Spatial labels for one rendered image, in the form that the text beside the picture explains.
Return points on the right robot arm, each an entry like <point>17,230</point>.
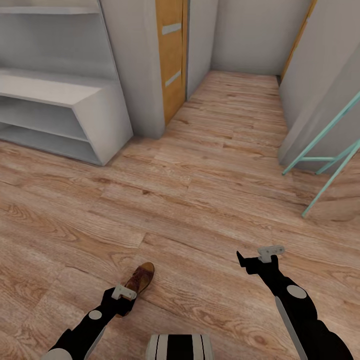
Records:
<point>311,338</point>

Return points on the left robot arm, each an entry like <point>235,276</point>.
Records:
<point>78,344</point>

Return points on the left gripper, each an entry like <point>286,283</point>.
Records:
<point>120,306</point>

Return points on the sandal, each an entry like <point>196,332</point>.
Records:
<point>141,278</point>

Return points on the standing mirror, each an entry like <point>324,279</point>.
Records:
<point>339,200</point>

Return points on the door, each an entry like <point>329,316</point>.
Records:
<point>172,19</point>
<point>298,37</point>

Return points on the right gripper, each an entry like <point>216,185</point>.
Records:
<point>255,266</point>

